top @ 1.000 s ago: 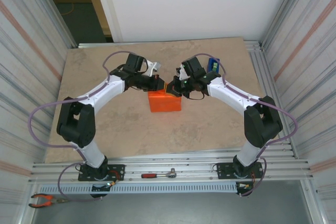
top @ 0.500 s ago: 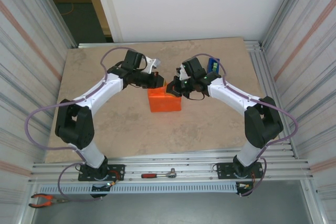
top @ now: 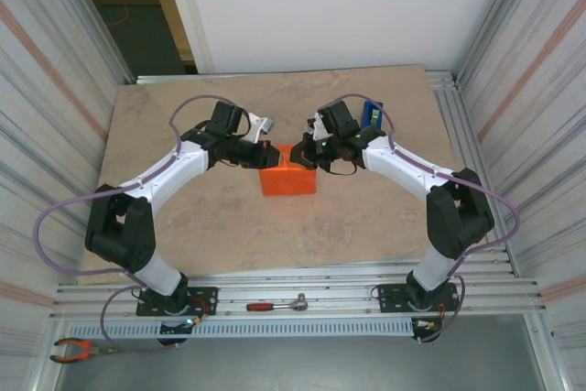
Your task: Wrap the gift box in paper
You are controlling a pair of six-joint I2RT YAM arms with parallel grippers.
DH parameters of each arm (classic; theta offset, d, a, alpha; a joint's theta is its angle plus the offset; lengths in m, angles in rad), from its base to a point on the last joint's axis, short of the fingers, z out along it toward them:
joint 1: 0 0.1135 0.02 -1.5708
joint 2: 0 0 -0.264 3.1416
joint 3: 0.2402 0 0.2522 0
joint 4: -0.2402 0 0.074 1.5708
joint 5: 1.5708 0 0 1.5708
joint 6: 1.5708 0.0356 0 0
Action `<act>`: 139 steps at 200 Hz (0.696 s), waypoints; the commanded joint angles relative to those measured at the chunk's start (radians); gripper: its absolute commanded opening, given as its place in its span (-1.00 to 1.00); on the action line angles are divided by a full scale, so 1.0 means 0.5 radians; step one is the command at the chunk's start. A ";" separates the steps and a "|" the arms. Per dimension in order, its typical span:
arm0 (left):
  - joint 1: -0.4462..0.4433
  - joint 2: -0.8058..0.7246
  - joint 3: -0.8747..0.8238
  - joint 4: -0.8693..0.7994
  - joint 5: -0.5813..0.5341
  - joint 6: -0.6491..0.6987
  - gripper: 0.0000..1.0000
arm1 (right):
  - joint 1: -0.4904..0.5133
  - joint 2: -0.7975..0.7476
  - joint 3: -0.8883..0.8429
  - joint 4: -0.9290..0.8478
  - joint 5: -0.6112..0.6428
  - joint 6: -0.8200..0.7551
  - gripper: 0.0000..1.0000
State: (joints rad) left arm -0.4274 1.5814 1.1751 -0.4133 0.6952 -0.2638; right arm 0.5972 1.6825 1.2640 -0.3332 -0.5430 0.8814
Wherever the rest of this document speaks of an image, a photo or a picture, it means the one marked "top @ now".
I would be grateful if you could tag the orange cloth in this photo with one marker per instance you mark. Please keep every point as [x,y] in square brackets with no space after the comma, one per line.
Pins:
[288,182]

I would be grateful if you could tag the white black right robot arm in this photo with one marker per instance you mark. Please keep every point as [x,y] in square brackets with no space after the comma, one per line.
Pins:
[458,217]

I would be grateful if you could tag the blue tape dispenser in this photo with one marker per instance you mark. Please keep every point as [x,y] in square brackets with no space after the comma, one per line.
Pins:
[366,111]

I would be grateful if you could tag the green clear tape roll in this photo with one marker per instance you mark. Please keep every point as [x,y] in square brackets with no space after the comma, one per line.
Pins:
[375,116]

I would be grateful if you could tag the yellow power connector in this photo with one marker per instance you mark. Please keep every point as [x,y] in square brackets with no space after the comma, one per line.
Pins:
[429,324]
[196,320]

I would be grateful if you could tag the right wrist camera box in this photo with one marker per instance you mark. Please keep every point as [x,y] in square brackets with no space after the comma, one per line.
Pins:
[318,130]

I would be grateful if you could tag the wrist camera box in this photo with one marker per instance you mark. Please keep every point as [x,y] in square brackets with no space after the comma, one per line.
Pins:
[318,130]
[263,125]

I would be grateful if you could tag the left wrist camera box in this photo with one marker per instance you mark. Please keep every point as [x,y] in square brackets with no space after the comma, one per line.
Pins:
[263,125]

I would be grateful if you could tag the aluminium rear frame rail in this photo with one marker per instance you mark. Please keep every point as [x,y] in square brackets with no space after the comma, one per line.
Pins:
[183,79]

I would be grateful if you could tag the white door frame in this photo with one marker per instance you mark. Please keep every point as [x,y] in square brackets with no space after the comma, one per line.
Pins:
[191,20]

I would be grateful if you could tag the aluminium side frame rail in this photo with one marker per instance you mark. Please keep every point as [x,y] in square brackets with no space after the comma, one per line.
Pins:
[462,134]

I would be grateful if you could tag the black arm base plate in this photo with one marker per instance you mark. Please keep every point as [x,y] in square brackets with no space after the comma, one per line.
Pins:
[210,292]
[389,299]

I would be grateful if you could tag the aluminium corner post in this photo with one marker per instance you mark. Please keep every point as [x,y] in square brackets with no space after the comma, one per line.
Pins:
[98,20]
[494,20]

